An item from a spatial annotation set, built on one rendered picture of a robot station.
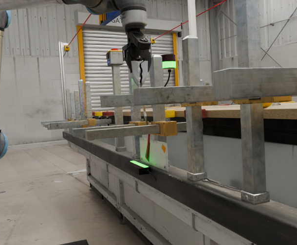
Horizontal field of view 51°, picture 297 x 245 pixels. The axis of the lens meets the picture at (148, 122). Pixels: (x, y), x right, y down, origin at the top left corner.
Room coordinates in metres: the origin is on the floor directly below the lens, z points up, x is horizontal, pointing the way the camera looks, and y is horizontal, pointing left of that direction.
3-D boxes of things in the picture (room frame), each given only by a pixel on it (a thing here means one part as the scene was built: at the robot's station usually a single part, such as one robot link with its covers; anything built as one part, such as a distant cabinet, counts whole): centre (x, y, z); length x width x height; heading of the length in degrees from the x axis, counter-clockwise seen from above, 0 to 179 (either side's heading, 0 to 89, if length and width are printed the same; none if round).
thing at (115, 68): (1.63, 0.15, 0.93); 0.05 x 0.05 x 0.45; 22
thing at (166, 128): (1.14, -0.05, 0.85); 0.14 x 0.06 x 0.05; 22
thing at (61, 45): (3.54, 0.90, 1.20); 0.15 x 0.12 x 1.00; 22
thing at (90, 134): (1.10, 0.00, 0.84); 0.43 x 0.03 x 0.04; 112
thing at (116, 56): (1.63, 0.15, 1.18); 0.07 x 0.07 x 0.08; 22
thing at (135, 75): (1.12, 0.05, 1.05); 0.06 x 0.03 x 0.09; 23
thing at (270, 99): (0.67, -0.24, 0.95); 0.14 x 0.06 x 0.05; 22
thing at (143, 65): (1.13, 0.01, 1.05); 0.06 x 0.03 x 0.09; 23
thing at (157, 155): (1.18, -0.01, 0.75); 0.26 x 0.01 x 0.10; 22
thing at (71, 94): (3.01, 0.72, 0.87); 0.04 x 0.04 x 0.48; 22
